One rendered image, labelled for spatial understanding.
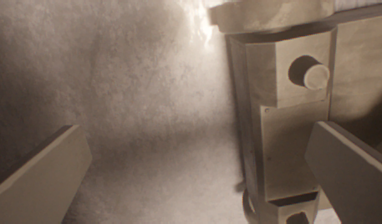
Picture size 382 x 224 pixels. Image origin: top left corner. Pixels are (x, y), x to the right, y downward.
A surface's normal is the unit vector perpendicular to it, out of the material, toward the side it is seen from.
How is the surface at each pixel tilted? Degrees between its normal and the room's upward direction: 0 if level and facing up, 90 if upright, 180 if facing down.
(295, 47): 0
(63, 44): 0
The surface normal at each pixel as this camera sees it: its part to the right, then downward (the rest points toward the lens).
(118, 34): 0.04, 0.44
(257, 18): -0.46, 0.50
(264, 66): -0.67, 0.45
